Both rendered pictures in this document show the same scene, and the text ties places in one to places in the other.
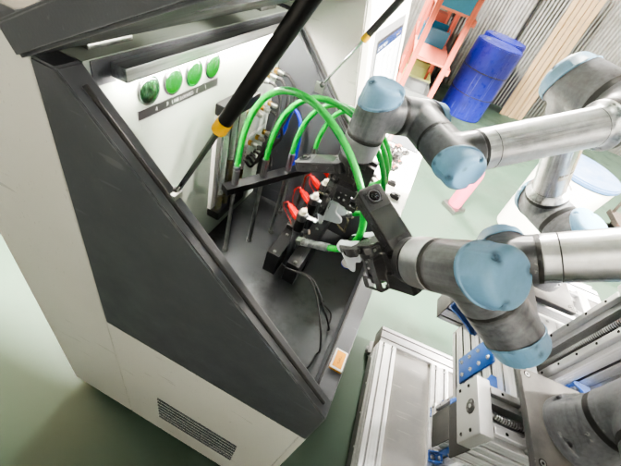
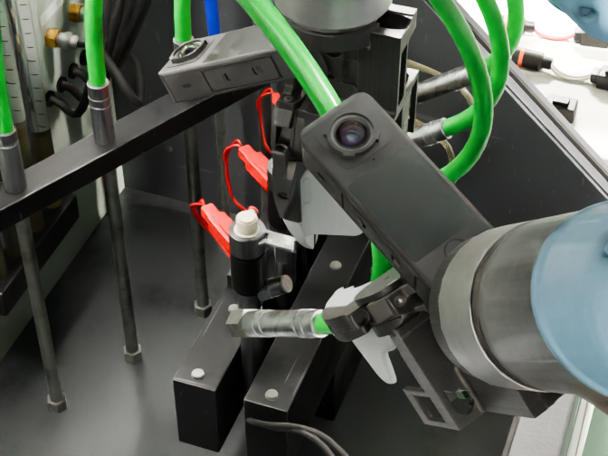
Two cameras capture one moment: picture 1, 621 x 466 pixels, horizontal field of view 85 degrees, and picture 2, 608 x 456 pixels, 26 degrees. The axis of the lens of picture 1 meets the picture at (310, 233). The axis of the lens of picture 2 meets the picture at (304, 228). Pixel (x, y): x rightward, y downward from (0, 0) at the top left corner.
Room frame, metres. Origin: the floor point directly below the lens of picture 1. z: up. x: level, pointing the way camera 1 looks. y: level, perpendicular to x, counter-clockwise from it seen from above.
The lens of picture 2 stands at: (-0.06, -0.15, 1.79)
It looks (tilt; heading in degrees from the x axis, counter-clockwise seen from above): 42 degrees down; 11
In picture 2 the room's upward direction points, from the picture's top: straight up
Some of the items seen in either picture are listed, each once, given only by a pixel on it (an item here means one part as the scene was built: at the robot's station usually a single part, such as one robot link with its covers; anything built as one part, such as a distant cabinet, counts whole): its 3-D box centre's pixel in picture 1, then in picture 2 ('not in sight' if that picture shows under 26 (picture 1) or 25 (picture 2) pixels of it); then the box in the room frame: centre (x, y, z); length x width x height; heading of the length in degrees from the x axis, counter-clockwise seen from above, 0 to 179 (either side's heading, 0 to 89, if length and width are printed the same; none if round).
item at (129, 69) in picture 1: (225, 41); not in sight; (0.69, 0.30, 1.43); 0.54 x 0.03 x 0.02; 172
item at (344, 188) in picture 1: (349, 178); (342, 83); (0.64, -0.04, 1.27); 0.09 x 0.08 x 0.12; 82
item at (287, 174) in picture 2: (327, 199); (294, 165); (0.63, -0.01, 1.21); 0.05 x 0.02 x 0.09; 172
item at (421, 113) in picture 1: (421, 122); not in sight; (0.68, -0.12, 1.43); 0.11 x 0.11 x 0.08; 31
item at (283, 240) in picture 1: (301, 239); (301, 315); (0.77, 0.02, 0.91); 0.34 x 0.10 x 0.15; 172
